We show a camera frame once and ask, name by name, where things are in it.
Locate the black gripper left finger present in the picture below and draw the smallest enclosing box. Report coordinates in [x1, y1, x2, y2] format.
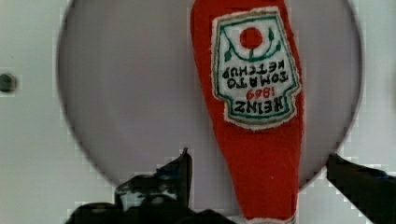
[64, 148, 236, 224]

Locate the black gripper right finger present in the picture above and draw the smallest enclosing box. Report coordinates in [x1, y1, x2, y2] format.
[326, 154, 396, 224]

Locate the red felt ketchup bottle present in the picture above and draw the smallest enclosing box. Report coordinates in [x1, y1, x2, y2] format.
[191, 0, 304, 224]

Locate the dark table screw hole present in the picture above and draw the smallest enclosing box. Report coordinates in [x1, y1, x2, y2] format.
[0, 74, 17, 93]

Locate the lilac round plate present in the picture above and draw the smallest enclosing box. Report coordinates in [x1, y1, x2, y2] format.
[56, 0, 364, 189]

